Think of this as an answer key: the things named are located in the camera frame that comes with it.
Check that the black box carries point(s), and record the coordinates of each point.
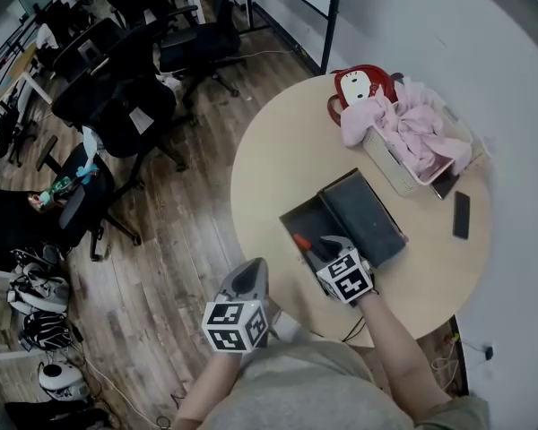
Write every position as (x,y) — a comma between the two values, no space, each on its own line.
(363,213)

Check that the person's grey shirt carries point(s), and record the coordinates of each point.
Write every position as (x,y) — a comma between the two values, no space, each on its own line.
(305,388)

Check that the person's right forearm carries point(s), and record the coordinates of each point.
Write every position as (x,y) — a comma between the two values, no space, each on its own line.
(394,352)

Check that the black office chair with label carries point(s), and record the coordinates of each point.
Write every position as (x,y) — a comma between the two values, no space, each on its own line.
(116,105)

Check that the red cartoon bag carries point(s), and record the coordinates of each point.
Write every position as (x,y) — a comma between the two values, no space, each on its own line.
(354,85)

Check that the green and pink small object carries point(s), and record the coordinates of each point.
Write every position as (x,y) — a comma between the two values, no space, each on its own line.
(54,191)

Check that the black bag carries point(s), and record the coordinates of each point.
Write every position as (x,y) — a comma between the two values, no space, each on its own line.
(54,417)

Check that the white shelf frame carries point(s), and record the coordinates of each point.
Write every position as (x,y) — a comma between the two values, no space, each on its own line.
(0,320)

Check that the grey smartphone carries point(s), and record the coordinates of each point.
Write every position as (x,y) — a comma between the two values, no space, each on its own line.
(444,186)

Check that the white blue plastic bag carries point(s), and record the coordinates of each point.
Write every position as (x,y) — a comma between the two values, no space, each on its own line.
(88,150)

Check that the black office chair with headrest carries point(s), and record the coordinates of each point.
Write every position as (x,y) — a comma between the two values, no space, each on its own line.
(206,38)

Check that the black smartphone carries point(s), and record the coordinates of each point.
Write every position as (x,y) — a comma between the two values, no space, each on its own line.
(461,215)

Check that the pink cloth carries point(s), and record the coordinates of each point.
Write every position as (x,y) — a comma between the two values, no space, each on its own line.
(412,132)

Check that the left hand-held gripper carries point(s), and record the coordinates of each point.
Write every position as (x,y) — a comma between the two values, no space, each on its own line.
(235,325)

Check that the black metal railing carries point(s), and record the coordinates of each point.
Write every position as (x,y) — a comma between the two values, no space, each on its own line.
(4,47)

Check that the black wall charger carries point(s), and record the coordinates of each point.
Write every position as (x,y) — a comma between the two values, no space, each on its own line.
(489,352)

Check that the round wooden table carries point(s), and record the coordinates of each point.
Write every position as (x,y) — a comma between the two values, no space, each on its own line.
(273,173)

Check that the person's left forearm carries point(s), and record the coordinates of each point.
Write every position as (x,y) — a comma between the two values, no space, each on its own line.
(210,388)

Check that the black white striped helmet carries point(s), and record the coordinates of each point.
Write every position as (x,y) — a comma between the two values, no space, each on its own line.
(47,332)

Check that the wooden desk with white legs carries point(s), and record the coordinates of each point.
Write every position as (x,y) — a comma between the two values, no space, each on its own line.
(20,67)

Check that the white plastic basket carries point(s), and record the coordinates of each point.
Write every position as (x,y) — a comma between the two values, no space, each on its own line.
(390,164)

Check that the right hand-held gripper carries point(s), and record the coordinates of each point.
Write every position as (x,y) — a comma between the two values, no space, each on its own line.
(347,278)

